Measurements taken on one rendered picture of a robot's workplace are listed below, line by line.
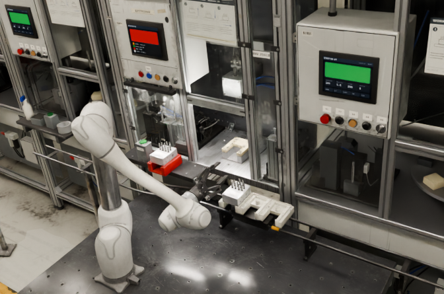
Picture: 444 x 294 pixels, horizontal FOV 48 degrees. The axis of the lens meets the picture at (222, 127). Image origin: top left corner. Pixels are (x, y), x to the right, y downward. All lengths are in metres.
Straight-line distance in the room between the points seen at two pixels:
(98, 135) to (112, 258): 0.61
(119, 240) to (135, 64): 0.98
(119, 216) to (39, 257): 1.52
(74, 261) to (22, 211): 1.81
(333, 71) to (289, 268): 0.98
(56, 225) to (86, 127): 2.16
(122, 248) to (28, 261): 1.64
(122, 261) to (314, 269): 0.91
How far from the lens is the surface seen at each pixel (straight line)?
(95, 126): 2.12
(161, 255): 2.63
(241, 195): 2.53
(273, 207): 2.54
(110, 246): 2.39
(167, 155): 2.77
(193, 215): 2.18
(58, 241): 4.03
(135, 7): 2.65
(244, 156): 2.80
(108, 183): 2.43
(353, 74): 2.07
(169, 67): 2.64
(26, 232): 4.24
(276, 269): 2.49
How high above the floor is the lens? 2.44
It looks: 29 degrees down
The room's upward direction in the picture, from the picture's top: 6 degrees counter-clockwise
